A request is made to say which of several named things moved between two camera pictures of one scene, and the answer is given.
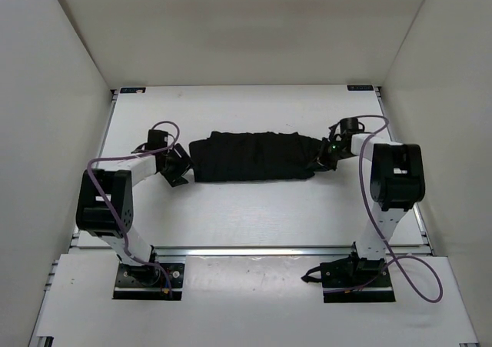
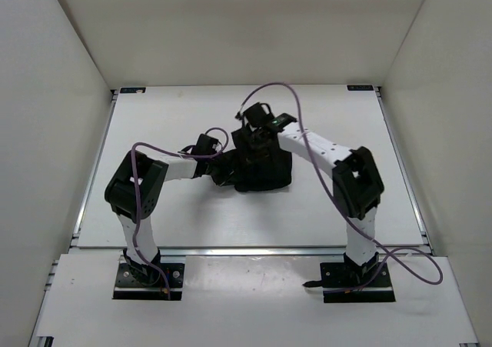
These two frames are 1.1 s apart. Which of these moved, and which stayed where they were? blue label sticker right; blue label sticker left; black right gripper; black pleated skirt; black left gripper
Moved: black right gripper; black left gripper; black pleated skirt
Stayed: blue label sticker left; blue label sticker right
